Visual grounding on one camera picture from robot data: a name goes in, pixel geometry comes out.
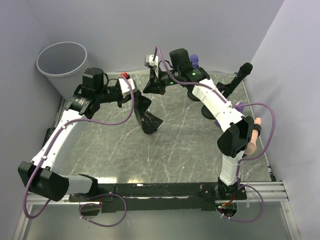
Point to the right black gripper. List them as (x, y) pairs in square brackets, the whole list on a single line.
[(153, 87)]

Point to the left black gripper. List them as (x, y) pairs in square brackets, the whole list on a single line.
[(123, 99)]

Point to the black trash bag roll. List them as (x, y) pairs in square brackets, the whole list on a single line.
[(147, 121)]

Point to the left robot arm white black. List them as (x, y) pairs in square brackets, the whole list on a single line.
[(41, 175)]

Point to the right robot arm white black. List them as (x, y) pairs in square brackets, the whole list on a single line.
[(237, 129)]

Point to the grey plastic trash bin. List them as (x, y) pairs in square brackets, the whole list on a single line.
[(63, 63)]

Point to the purple microphone on stand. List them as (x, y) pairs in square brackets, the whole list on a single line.
[(195, 62)]

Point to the purple box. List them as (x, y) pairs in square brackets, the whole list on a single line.
[(238, 106)]

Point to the black microphone on stand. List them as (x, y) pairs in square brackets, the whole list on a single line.
[(227, 89)]

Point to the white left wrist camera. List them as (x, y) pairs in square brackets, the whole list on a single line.
[(127, 84)]

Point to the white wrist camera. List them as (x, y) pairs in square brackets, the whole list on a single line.
[(127, 84), (152, 61)]

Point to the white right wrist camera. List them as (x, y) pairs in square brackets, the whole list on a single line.
[(152, 61)]

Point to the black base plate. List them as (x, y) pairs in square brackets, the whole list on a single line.
[(161, 196)]

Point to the aluminium rail frame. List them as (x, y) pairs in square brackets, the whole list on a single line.
[(264, 215)]

